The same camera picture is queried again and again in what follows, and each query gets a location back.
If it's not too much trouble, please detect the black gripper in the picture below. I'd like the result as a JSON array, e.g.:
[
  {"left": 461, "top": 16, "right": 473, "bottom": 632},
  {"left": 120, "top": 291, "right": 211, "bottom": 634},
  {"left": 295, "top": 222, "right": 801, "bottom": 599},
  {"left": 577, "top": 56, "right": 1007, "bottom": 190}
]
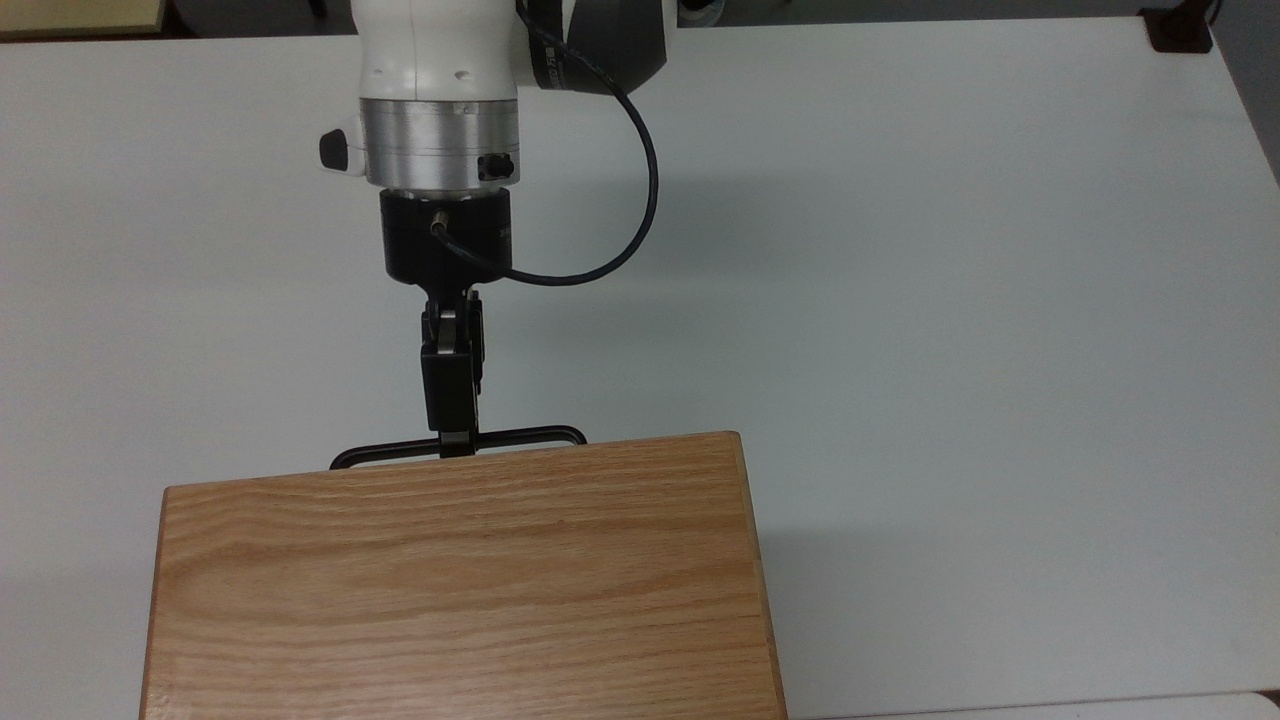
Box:
[{"left": 379, "top": 188, "right": 514, "bottom": 460}]

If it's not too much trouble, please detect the wooden two-drawer cabinet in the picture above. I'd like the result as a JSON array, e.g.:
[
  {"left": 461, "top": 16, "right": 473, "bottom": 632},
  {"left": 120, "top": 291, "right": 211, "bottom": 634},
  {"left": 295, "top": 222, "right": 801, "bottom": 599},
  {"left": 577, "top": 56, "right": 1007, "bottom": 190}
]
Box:
[{"left": 139, "top": 431, "right": 789, "bottom": 720}]

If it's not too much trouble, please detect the light wooden board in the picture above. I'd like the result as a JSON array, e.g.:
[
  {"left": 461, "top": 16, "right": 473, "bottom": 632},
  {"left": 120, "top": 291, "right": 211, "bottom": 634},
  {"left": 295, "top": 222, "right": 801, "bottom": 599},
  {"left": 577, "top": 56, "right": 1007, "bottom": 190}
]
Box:
[{"left": 0, "top": 0, "right": 167, "bottom": 42}]

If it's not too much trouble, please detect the black table clamp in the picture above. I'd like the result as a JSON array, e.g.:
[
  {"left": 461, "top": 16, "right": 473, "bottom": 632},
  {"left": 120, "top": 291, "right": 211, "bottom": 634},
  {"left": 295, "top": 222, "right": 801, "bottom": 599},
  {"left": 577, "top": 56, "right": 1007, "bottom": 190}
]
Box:
[{"left": 1139, "top": 7, "right": 1215, "bottom": 54}]

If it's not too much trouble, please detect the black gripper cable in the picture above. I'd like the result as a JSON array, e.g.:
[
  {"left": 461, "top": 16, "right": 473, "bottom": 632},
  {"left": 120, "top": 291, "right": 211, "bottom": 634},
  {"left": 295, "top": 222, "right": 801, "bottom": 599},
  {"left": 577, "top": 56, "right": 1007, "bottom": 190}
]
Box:
[{"left": 429, "top": 0, "right": 660, "bottom": 289}]

